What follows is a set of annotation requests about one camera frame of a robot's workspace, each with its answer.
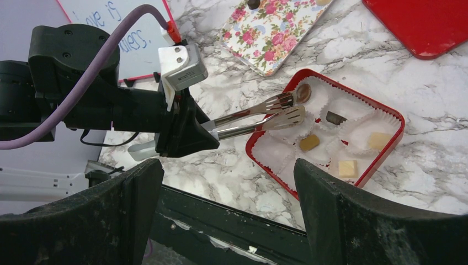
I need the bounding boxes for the pink framed whiteboard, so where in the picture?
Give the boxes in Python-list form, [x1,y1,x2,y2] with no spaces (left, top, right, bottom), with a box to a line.
[58,0,182,81]

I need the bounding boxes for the metal serving tongs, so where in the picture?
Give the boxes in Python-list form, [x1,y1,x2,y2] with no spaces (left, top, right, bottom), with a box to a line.
[127,91,306,162]

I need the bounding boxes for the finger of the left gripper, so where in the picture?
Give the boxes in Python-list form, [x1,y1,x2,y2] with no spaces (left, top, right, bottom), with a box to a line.
[155,88,220,158]

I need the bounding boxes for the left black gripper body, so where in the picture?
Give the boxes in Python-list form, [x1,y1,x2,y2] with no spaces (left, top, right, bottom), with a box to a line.
[28,24,167,133]

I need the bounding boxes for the white square chocolate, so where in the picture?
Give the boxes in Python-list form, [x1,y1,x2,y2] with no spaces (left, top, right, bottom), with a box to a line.
[338,160,358,178]
[368,132,392,151]

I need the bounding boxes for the dark square chocolate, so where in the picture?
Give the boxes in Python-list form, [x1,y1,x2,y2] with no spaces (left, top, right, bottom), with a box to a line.
[326,111,347,126]

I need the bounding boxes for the round brown chocolate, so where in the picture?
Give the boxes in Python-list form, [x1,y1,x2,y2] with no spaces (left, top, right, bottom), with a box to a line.
[295,83,312,104]

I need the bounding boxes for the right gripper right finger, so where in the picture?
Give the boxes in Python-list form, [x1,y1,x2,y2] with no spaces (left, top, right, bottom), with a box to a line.
[294,158,467,264]

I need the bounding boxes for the red tin lid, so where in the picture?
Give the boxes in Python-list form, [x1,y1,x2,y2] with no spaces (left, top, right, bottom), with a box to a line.
[363,0,467,60]

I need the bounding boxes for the floral rectangular tray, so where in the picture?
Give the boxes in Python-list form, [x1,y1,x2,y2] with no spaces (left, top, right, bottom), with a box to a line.
[219,0,332,77]

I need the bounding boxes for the red chocolate box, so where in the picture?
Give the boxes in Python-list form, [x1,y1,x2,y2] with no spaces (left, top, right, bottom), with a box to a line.
[246,69,405,197]

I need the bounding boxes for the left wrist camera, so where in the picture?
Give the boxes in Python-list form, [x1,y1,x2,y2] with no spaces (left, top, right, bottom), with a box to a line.
[158,44,208,112]

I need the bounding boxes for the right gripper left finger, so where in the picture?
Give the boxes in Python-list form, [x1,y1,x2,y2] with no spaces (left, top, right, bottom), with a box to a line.
[1,158,164,264]

